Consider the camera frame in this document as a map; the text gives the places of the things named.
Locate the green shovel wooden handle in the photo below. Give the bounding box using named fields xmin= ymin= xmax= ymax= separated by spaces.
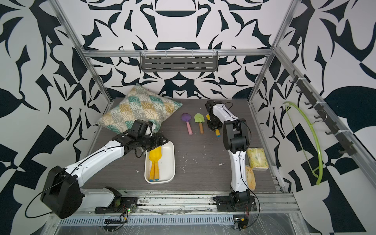
xmin=194 ymin=113 xmax=205 ymax=134

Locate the yellow shovel blue tip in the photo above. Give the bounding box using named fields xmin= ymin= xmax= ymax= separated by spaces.
xmin=149 ymin=146 xmax=162 ymax=182

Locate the white storage box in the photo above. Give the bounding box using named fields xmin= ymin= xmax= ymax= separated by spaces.
xmin=144 ymin=142 xmax=176 ymax=184

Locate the purple shovel pink handle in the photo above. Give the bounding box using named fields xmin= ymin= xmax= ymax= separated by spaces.
xmin=181 ymin=113 xmax=193 ymax=136

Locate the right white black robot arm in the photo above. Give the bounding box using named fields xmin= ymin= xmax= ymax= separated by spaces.
xmin=205 ymin=100 xmax=252 ymax=207

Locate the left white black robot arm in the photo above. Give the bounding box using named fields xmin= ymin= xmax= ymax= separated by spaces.
xmin=41 ymin=119 xmax=168 ymax=219

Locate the patterned teal yellow pillow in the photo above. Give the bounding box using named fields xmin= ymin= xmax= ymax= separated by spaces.
xmin=98 ymin=84 xmax=183 ymax=134

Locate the green plastic hanger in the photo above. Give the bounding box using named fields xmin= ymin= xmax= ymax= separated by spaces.
xmin=282 ymin=101 xmax=324 ymax=186

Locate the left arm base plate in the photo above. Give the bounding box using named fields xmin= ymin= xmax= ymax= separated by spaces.
xmin=95 ymin=197 xmax=138 ymax=214

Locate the grey slotted wall shelf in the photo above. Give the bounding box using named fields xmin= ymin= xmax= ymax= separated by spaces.
xmin=140 ymin=50 xmax=219 ymax=72

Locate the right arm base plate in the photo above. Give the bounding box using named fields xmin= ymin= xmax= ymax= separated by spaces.
xmin=213 ymin=196 xmax=258 ymax=212

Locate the white slotted cable duct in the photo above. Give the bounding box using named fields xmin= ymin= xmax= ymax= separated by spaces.
xmin=59 ymin=214 xmax=234 ymax=227

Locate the black hook rail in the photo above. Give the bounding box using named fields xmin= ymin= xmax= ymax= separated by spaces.
xmin=291 ymin=70 xmax=357 ymax=156

